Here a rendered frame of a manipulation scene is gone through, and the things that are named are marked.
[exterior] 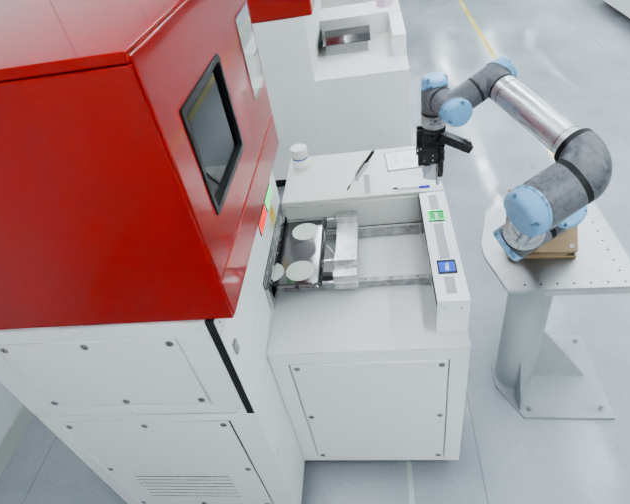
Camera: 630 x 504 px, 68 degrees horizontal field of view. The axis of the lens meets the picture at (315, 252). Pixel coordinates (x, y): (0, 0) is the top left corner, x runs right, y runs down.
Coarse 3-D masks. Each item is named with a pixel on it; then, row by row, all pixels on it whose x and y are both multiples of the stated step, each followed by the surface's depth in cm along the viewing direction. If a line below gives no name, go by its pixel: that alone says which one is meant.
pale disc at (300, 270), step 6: (294, 264) 166; (300, 264) 165; (306, 264) 165; (312, 264) 164; (288, 270) 164; (294, 270) 163; (300, 270) 163; (306, 270) 162; (312, 270) 162; (288, 276) 161; (294, 276) 161; (300, 276) 160; (306, 276) 160
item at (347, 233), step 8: (344, 224) 182; (352, 224) 181; (344, 232) 178; (352, 232) 177; (336, 240) 175; (344, 240) 174; (352, 240) 174; (336, 248) 172; (344, 248) 171; (352, 248) 170; (336, 288) 159; (344, 288) 159; (352, 288) 159
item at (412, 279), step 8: (360, 280) 162; (368, 280) 161; (376, 280) 160; (384, 280) 160; (392, 280) 160; (400, 280) 160; (408, 280) 159; (416, 280) 159; (424, 280) 159; (304, 288) 165; (312, 288) 165; (320, 288) 165; (328, 288) 165
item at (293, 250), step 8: (288, 224) 184; (296, 224) 183; (320, 224) 181; (288, 232) 180; (320, 232) 177; (288, 240) 176; (296, 240) 175; (304, 240) 175; (312, 240) 174; (320, 240) 173; (280, 248) 174; (288, 248) 173; (296, 248) 172; (304, 248) 171; (312, 248) 171; (280, 256) 170; (288, 256) 169; (296, 256) 169; (304, 256) 168; (312, 256) 167; (288, 264) 166; (280, 280) 160; (288, 280) 160; (304, 280) 159; (312, 280) 158
